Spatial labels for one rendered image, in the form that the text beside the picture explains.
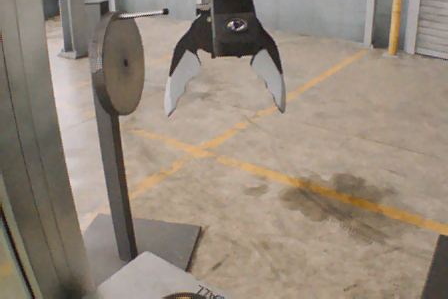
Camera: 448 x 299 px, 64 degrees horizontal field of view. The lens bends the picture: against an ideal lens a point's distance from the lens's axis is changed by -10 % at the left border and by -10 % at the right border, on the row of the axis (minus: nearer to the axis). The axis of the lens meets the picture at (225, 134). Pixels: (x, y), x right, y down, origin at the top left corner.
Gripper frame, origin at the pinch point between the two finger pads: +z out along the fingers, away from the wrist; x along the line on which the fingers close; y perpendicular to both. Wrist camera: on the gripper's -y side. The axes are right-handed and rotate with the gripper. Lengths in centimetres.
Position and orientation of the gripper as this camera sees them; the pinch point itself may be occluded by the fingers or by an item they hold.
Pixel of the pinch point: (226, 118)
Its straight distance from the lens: 51.0
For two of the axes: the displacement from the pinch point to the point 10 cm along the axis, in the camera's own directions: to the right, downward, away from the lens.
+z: 0.0, 9.1, 4.2
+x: -10.0, 0.3, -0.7
